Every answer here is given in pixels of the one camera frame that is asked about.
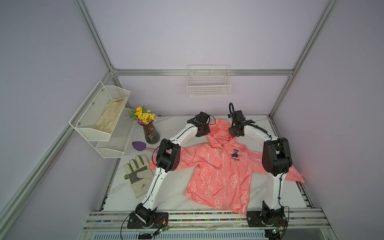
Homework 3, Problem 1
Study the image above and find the pink hooded jacket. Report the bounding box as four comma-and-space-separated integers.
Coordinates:
149, 118, 306, 216

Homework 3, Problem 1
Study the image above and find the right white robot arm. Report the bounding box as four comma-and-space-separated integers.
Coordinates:
228, 105, 293, 226

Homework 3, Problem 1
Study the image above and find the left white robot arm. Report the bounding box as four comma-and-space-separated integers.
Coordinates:
134, 112, 211, 228

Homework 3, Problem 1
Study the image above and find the dark glass vase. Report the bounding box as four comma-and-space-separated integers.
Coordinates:
142, 122, 160, 145

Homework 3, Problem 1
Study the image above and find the yellow flower bouquet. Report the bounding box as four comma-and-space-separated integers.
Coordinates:
130, 106, 157, 125

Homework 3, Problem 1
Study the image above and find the purple garden trowel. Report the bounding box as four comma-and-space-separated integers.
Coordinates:
132, 141, 157, 153

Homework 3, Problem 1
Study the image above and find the beige work glove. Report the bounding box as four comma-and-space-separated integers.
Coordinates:
124, 154, 154, 199

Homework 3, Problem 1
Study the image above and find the lower white mesh shelf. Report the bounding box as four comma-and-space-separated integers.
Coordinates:
96, 108, 136, 159

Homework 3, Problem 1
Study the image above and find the white mesh shelf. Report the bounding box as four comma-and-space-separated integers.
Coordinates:
69, 82, 131, 142
96, 108, 136, 159

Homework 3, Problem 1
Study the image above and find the beige cloth in shelf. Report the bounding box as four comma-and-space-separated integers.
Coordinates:
94, 96, 128, 134

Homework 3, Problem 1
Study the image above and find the upper white mesh shelf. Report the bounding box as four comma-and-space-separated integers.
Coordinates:
69, 82, 131, 142

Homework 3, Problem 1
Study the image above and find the white wire wall basket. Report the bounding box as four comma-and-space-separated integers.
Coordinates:
187, 65, 232, 97

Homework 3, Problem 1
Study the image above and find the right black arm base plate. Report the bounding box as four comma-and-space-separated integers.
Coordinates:
247, 209, 288, 227

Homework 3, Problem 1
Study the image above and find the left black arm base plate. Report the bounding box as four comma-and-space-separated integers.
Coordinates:
127, 213, 169, 229

